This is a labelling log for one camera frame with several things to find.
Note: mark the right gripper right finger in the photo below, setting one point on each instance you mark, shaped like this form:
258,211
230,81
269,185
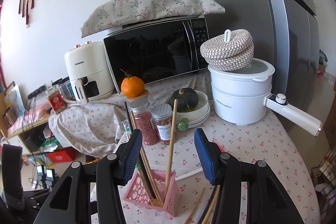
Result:
267,199

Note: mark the square jar with red label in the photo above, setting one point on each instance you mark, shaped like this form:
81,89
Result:
55,99

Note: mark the black chopstick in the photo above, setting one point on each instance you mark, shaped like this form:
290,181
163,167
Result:
141,168

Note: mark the red box on shelf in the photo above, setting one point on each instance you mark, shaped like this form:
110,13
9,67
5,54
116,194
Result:
63,155

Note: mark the grey refrigerator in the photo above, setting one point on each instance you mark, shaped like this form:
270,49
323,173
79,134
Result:
285,34

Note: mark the orange tangerine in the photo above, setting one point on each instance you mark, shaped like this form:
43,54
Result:
132,86

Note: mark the woven rope basket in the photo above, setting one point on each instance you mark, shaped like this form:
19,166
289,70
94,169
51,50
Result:
229,51

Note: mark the jar of red goji berries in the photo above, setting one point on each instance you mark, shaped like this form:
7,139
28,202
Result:
143,120

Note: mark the pink perforated utensil basket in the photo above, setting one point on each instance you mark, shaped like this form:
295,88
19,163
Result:
137,195

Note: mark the white electric cooking pot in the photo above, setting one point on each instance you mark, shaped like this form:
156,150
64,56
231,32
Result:
243,97

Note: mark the green-tipped wooden chopstick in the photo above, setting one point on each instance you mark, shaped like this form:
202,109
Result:
130,155

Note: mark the black microwave oven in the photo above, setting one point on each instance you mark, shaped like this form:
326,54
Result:
156,50

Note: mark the cream bowl with green handle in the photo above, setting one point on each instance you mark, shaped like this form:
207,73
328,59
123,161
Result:
197,116

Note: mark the wire storage rack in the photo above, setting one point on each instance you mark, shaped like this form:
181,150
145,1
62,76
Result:
323,176

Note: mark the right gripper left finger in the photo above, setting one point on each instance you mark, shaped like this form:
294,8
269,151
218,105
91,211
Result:
87,189

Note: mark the cherry print tablecloth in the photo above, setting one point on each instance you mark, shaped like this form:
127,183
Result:
96,128

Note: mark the white plastic spoon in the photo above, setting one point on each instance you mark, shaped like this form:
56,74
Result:
189,174

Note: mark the dark green squash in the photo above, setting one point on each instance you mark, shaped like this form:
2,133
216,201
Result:
187,99

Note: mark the jar of brown dried fruit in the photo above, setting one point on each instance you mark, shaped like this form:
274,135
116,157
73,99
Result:
162,115

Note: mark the floral cloth cover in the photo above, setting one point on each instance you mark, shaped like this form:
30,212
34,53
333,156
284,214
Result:
116,13

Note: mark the cream air fryer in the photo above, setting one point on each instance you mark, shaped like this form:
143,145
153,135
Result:
89,74

